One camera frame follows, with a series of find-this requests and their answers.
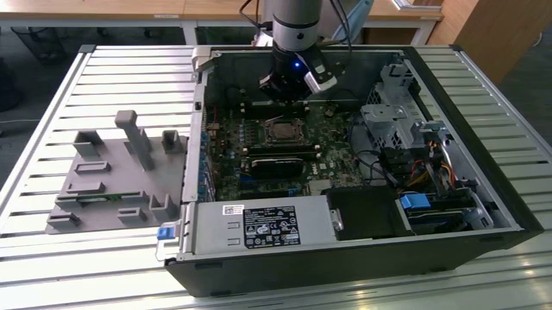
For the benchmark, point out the blue case latch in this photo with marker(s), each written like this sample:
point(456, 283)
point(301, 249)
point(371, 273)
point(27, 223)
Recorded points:
point(165, 233)

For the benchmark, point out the pale blue teach pendant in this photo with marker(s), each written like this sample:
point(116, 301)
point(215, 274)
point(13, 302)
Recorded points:
point(360, 13)

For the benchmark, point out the silver chipset heatsink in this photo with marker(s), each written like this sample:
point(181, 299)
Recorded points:
point(320, 187)

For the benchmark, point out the perforated metal drive cage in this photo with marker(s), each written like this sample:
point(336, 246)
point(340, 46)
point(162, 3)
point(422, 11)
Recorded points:
point(384, 129)

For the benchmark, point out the metal CPU socket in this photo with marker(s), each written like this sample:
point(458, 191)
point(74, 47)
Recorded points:
point(268, 141)

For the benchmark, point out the silver power supply unit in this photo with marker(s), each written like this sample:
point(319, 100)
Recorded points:
point(216, 226)

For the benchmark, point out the green motherboard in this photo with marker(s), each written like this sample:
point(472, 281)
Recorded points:
point(341, 161)

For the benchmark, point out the wooden cabinet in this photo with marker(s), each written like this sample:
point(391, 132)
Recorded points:
point(497, 32)

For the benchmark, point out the silver coin battery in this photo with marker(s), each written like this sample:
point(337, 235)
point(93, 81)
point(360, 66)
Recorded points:
point(329, 112)

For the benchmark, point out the black disk bay cover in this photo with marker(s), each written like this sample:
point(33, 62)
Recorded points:
point(367, 213)

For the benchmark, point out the blue board connector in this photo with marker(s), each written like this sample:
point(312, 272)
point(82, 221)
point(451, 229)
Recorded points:
point(247, 181)

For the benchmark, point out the green RAM stick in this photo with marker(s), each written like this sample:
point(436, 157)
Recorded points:
point(113, 197)

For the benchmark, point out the black PC case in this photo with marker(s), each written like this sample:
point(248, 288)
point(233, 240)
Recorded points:
point(303, 274)

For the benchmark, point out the grey parts rack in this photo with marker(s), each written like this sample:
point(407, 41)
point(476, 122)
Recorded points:
point(117, 181)

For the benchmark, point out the small wrist camera mount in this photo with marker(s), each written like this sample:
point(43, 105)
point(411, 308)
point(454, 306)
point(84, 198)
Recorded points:
point(264, 38)

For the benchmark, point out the wooden desk white legs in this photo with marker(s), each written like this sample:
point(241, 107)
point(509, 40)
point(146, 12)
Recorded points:
point(108, 9)

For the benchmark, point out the blue disk carrier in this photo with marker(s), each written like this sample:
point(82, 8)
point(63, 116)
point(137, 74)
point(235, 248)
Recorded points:
point(416, 203)

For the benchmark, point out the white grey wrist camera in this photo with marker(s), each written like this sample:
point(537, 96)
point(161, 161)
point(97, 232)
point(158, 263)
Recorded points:
point(321, 77)

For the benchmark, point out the black graphics card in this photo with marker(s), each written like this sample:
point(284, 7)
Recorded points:
point(276, 168)

